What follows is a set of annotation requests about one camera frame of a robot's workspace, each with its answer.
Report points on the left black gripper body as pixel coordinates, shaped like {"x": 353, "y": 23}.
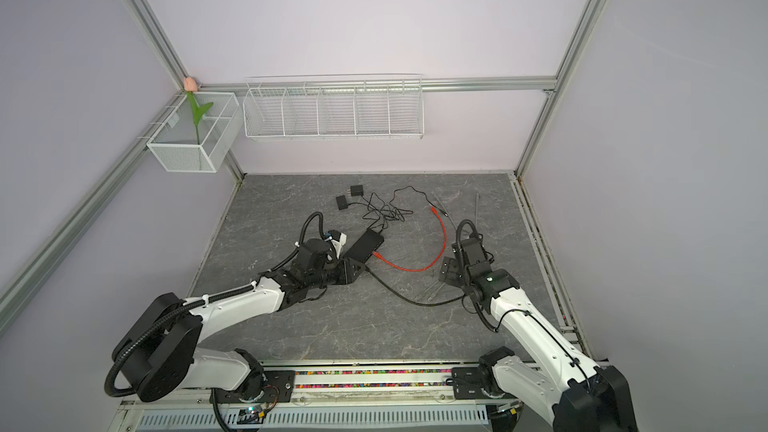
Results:
{"x": 343, "y": 275}

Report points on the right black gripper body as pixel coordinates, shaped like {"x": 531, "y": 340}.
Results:
{"x": 453, "y": 276}

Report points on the black ribbed network switch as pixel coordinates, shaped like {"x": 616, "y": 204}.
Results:
{"x": 365, "y": 246}

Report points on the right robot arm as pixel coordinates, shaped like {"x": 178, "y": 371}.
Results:
{"x": 540, "y": 336}

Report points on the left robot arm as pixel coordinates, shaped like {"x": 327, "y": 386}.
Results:
{"x": 204, "y": 324}

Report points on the black power adapter near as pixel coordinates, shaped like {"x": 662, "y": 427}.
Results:
{"x": 342, "y": 203}

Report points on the black power adapter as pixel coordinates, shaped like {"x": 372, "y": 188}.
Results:
{"x": 342, "y": 203}
{"x": 357, "y": 191}

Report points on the black power adapter far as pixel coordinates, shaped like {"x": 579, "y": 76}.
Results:
{"x": 357, "y": 191}

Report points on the white mesh box basket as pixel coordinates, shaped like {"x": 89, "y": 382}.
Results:
{"x": 174, "y": 144}

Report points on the artificial pink tulip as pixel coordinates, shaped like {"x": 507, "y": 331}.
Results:
{"x": 198, "y": 110}

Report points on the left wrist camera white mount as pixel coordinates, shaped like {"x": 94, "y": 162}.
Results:
{"x": 338, "y": 240}

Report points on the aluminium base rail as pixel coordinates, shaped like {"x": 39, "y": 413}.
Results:
{"x": 407, "y": 380}

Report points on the white wire wall basket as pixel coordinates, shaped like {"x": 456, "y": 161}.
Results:
{"x": 336, "y": 106}

